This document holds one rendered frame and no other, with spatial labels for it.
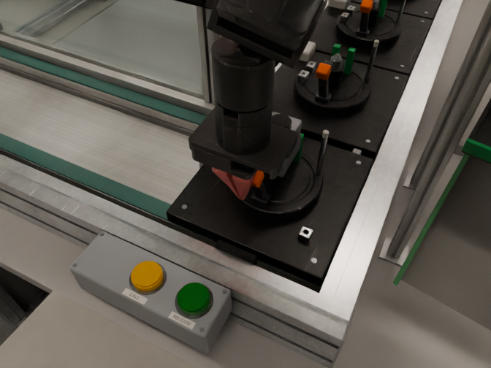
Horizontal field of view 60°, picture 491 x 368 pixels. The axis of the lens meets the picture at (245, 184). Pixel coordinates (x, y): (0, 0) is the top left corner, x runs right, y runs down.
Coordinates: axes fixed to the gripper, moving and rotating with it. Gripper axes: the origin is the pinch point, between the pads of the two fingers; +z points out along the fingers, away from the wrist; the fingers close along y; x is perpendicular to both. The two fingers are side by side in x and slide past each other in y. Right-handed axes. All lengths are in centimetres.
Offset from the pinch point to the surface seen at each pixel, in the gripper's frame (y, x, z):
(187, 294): 2.1, 11.3, 8.8
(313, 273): -10.8, 1.6, 8.9
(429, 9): -11, -77, 9
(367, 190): -13.2, -16.0, 9.9
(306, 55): 7.3, -43.3, 7.5
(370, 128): -9.9, -29.0, 8.8
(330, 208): -9.4, -9.5, 8.9
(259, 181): -1.2, -1.8, -0.6
